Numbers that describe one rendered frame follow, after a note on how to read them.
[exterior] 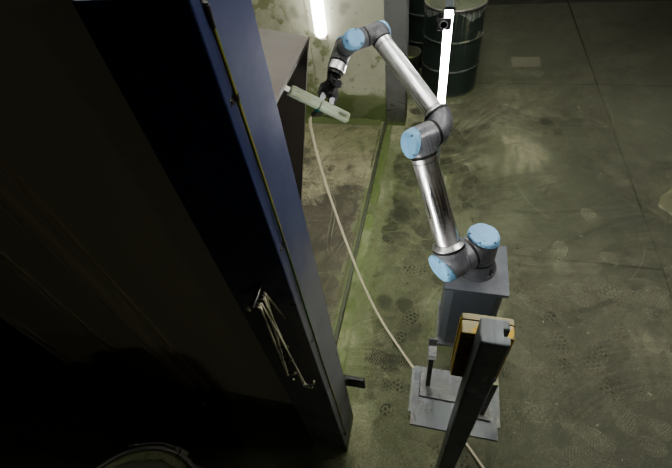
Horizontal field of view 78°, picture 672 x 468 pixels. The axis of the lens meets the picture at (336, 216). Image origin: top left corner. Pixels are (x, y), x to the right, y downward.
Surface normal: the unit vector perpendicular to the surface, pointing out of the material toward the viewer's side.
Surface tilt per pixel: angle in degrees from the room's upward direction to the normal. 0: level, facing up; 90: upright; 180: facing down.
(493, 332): 0
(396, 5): 90
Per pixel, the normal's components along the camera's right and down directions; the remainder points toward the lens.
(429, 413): -0.11, -0.67
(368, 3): -0.22, 0.74
